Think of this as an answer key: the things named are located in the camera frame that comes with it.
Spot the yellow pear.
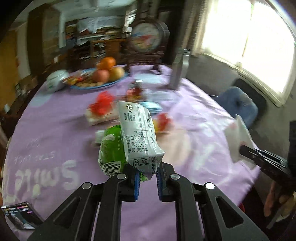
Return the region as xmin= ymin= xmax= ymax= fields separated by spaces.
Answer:
xmin=109 ymin=67 xmax=125 ymax=82

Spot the red foam fruit net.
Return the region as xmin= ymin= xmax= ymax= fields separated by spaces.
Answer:
xmin=89 ymin=91 xmax=114 ymax=116

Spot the clear crumpled plastic bag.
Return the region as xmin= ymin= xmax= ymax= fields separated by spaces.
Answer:
xmin=144 ymin=90 xmax=180 ymax=103

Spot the person's right hand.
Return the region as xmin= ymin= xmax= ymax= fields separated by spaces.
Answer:
xmin=263 ymin=181 xmax=295 ymax=222

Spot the silver metal bottle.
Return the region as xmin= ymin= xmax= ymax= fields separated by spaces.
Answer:
xmin=168 ymin=48 xmax=191 ymax=90

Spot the red white candy wrapper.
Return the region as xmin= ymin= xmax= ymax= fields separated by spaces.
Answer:
xmin=152 ymin=113 xmax=173 ymax=134

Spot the smartphone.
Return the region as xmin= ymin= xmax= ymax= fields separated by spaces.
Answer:
xmin=1 ymin=202 xmax=44 ymax=230

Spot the blue fruit plate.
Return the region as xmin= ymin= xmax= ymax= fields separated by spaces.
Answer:
xmin=69 ymin=68 xmax=127 ymax=90

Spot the purple printed tablecloth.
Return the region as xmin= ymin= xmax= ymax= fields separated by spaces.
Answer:
xmin=2 ymin=66 xmax=260 ymax=240

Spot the blue face mask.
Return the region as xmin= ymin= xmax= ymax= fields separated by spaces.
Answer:
xmin=139 ymin=101 xmax=163 ymax=115

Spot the white paper cup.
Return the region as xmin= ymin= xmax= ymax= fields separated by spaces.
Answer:
xmin=84 ymin=102 xmax=118 ymax=126

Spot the orange fruit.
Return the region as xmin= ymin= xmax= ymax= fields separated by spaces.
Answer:
xmin=96 ymin=57 xmax=116 ymax=70

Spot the floral white tissue pack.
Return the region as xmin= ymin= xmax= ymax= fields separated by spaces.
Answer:
xmin=224 ymin=115 xmax=256 ymax=170

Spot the red snack bag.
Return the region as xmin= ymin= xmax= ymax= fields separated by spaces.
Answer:
xmin=125 ymin=80 xmax=144 ymax=102

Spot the green white milk carton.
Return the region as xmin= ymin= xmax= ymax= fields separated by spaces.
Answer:
xmin=98 ymin=101 xmax=165 ymax=182

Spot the red apple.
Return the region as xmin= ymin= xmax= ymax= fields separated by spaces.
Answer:
xmin=92 ymin=69 xmax=110 ymax=83

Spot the round embroidered wooden screen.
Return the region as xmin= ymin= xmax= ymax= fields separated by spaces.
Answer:
xmin=125 ymin=18 xmax=170 ymax=74

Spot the red snack packet on plate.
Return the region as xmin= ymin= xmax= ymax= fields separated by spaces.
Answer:
xmin=62 ymin=76 xmax=84 ymax=86

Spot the white ceramic lidded pot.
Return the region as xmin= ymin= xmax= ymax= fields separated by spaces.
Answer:
xmin=45 ymin=69 xmax=69 ymax=92

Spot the dark wooden cabinet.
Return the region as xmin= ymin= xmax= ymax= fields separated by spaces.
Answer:
xmin=27 ymin=4 xmax=60 ymax=76

